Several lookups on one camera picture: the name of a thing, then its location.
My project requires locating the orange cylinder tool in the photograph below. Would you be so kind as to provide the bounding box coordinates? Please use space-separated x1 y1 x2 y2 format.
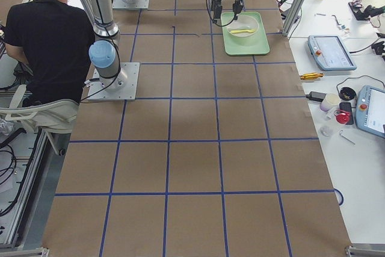
300 72 324 81

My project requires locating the yellow plastic fork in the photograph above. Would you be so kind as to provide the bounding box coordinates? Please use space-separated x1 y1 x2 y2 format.
229 29 257 34

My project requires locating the person in black shirt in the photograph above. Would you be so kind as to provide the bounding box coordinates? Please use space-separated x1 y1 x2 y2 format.
4 0 95 107

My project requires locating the teach pendant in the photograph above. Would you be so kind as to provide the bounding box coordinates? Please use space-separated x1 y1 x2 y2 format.
307 35 357 71
355 85 385 138

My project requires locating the white round plate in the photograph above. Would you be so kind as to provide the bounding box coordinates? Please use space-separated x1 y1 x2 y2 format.
226 15 259 37

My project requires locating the white office chair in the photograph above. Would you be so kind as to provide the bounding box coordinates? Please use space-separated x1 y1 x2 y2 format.
1 84 79 155

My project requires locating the far teach pendant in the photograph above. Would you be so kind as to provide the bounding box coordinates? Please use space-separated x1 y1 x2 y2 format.
307 35 357 71

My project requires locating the light green tray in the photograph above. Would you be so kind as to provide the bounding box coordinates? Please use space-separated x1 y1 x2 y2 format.
221 11 270 55

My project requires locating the near teach pendant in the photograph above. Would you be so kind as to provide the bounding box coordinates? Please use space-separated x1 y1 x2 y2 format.
355 85 385 138

